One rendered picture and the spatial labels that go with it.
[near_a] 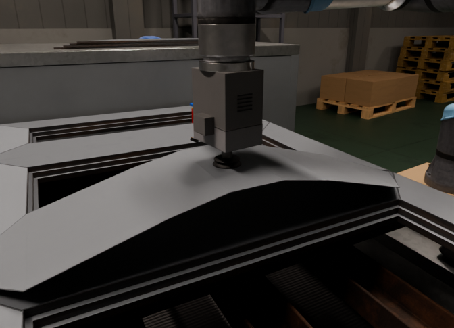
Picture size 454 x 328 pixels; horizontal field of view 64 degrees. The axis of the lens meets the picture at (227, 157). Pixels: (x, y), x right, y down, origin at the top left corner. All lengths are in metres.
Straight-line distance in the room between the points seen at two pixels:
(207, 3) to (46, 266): 0.35
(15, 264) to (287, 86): 1.30
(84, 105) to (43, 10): 2.78
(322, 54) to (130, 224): 5.44
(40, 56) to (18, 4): 2.75
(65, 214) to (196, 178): 0.18
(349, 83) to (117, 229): 4.80
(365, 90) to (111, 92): 4.06
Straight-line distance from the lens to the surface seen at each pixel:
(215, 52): 0.47
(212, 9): 0.47
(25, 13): 3.99
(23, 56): 1.26
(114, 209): 0.49
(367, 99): 4.98
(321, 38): 5.73
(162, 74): 1.32
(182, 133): 0.99
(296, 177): 0.51
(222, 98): 0.46
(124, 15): 4.02
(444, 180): 1.12
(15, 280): 0.46
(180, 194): 0.47
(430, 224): 0.65
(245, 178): 0.48
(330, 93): 5.29
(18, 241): 0.53
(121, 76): 1.29
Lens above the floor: 1.12
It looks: 20 degrees down
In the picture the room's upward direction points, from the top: straight up
